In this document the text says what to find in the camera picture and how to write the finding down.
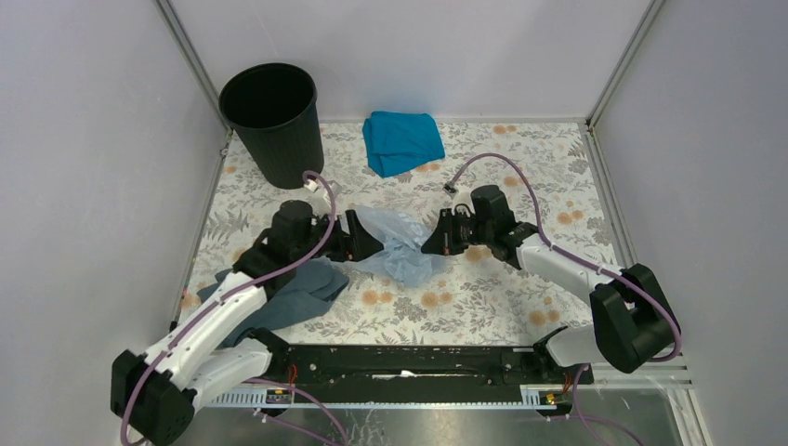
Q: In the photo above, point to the light blue plastic trash bag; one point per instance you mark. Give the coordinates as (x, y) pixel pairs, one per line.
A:
(402, 236)

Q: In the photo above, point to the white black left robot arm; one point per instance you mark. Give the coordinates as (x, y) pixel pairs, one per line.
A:
(158, 391)

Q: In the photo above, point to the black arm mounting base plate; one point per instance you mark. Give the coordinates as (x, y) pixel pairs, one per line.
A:
(370, 367)

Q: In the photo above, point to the bright blue folded cloth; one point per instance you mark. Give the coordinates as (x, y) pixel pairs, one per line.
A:
(396, 142)

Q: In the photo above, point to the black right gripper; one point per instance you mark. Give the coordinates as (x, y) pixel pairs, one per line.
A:
(443, 242)

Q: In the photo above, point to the grey blue crumpled cloth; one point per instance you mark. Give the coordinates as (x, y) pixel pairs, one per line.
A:
(310, 294)

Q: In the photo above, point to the black plastic trash bin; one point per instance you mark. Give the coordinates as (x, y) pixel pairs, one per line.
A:
(272, 108)

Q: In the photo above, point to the white slotted cable duct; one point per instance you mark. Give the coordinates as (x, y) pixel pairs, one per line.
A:
(486, 397)

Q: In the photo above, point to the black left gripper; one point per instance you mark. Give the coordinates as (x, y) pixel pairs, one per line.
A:
(359, 243)

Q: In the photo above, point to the floral patterned table mat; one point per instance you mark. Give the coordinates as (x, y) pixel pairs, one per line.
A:
(401, 296)

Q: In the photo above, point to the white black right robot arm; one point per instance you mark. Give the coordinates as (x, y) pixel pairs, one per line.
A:
(632, 322)

